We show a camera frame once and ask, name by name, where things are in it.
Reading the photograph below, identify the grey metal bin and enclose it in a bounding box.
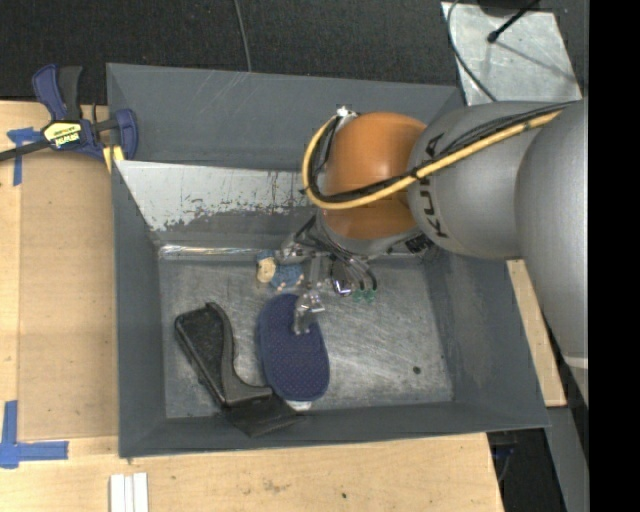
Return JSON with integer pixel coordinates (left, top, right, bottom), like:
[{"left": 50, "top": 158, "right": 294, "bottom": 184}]
[{"left": 105, "top": 62, "right": 552, "bottom": 459}]

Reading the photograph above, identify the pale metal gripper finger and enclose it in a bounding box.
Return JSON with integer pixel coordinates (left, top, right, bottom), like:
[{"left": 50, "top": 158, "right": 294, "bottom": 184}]
[
  {"left": 291, "top": 291, "right": 327, "bottom": 336},
  {"left": 279, "top": 238, "right": 321, "bottom": 265}
]

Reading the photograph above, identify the blue toy figure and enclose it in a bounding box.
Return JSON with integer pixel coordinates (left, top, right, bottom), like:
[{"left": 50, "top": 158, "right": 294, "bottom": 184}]
[{"left": 255, "top": 249, "right": 307, "bottom": 294}]

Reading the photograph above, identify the dark blue dotted slipper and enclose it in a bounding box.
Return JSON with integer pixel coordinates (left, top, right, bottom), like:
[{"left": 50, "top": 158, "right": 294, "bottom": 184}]
[{"left": 254, "top": 292, "right": 332, "bottom": 412}]

